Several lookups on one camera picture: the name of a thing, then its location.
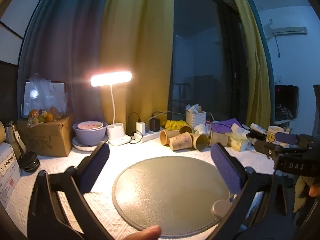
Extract pink bowl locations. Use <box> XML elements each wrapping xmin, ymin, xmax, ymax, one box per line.
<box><xmin>77</xmin><ymin>121</ymin><xmax>104</xmax><ymax>131</ymax></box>

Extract black charger plug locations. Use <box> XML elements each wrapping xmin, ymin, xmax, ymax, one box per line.
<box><xmin>149</xmin><ymin>118</ymin><xmax>161</xmax><ymax>132</ymax></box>

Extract round grey mat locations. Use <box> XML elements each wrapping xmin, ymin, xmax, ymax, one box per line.
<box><xmin>112</xmin><ymin>156</ymin><xmax>232</xmax><ymax>232</ymax></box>

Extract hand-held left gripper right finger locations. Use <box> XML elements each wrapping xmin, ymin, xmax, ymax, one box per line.
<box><xmin>207</xmin><ymin>142</ymin><xmax>288</xmax><ymax>240</ymax></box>

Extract steel thermos bottle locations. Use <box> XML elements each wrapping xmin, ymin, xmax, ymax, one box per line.
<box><xmin>5</xmin><ymin>121</ymin><xmax>27</xmax><ymax>156</ymax></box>

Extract white mug yellow print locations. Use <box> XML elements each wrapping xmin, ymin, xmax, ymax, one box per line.
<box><xmin>266</xmin><ymin>126</ymin><xmax>286</xmax><ymax>143</ymax></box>

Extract white labelled box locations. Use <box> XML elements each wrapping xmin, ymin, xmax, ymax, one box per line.
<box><xmin>0</xmin><ymin>142</ymin><xmax>22</xmax><ymax>206</ymax></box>

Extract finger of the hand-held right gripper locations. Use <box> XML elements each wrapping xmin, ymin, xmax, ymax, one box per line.
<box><xmin>252</xmin><ymin>138</ymin><xmax>279</xmax><ymax>160</ymax></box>
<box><xmin>274</xmin><ymin>131</ymin><xmax>316</xmax><ymax>152</ymax></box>

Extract blue curtain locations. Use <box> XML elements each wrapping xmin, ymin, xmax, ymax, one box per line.
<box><xmin>17</xmin><ymin>0</ymin><xmax>118</xmax><ymax>140</ymax></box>

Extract black cable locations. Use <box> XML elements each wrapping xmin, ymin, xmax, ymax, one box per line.
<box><xmin>127</xmin><ymin>112</ymin><xmax>141</xmax><ymax>137</ymax></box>

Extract person's left hand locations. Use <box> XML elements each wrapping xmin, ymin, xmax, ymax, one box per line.
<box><xmin>119</xmin><ymin>225</ymin><xmax>162</xmax><ymax>240</ymax></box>

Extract wide yellow curtain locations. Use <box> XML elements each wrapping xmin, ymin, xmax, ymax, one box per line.
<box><xmin>98</xmin><ymin>0</ymin><xmax>175</xmax><ymax>131</ymax></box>

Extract narrow yellow curtain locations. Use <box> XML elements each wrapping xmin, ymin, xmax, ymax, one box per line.
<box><xmin>226</xmin><ymin>0</ymin><xmax>272</xmax><ymax>131</ymax></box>

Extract white plate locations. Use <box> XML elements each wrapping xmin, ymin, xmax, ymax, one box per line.
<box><xmin>72</xmin><ymin>135</ymin><xmax>109</xmax><ymax>152</ymax></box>

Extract white woven basket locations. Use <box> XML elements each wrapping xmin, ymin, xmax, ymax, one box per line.
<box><xmin>185</xmin><ymin>104</ymin><xmax>207</xmax><ymax>129</ymax></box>

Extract dark window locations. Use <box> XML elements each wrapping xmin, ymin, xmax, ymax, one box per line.
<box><xmin>167</xmin><ymin>0</ymin><xmax>248</xmax><ymax>124</ymax></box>

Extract air conditioner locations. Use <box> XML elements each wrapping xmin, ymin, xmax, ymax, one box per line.
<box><xmin>262</xmin><ymin>23</ymin><xmax>308</xmax><ymax>37</ymax></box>

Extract cardboard box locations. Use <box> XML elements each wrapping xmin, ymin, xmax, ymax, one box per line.
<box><xmin>17</xmin><ymin>116</ymin><xmax>73</xmax><ymax>157</ymax></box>

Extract yellow fuzzy cloth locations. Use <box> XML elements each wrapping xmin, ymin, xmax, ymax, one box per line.
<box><xmin>294</xmin><ymin>175</ymin><xmax>313</xmax><ymax>207</ymax></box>

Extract black round case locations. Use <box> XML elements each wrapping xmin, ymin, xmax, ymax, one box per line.
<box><xmin>18</xmin><ymin>152</ymin><xmax>41</xmax><ymax>173</ymax></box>

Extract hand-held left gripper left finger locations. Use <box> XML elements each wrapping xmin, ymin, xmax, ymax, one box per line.
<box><xmin>27</xmin><ymin>142</ymin><xmax>115</xmax><ymax>240</ymax></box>

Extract white power strip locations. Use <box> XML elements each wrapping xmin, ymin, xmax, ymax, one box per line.
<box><xmin>130</xmin><ymin>130</ymin><xmax>166</xmax><ymax>143</ymax></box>

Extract purple bowl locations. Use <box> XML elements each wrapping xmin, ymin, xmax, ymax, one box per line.
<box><xmin>72</xmin><ymin>121</ymin><xmax>108</xmax><ymax>146</ymax></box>

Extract white tube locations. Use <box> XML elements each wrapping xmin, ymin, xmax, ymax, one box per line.
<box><xmin>249</xmin><ymin>123</ymin><xmax>268</xmax><ymax>134</ymax></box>

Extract white desk lamp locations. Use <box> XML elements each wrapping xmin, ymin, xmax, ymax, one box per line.
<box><xmin>90</xmin><ymin>71</ymin><xmax>132</xmax><ymax>146</ymax></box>

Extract purple cloth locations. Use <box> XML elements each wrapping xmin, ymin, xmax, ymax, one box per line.
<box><xmin>211</xmin><ymin>118</ymin><xmax>242</xmax><ymax>133</ymax></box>

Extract person's right hand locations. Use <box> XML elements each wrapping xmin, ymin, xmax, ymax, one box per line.
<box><xmin>309</xmin><ymin>184</ymin><xmax>320</xmax><ymax>198</ymax></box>

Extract plastic bag of fruit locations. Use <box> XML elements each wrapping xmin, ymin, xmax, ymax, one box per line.
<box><xmin>26</xmin><ymin>73</ymin><xmax>69</xmax><ymax>126</ymax></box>

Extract computer case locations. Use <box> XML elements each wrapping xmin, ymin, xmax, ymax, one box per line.
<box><xmin>274</xmin><ymin>85</ymin><xmax>300</xmax><ymax>125</ymax></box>

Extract tissue pack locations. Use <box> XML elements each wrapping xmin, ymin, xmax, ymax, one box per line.
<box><xmin>224</xmin><ymin>131</ymin><xmax>251</xmax><ymax>152</ymax></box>

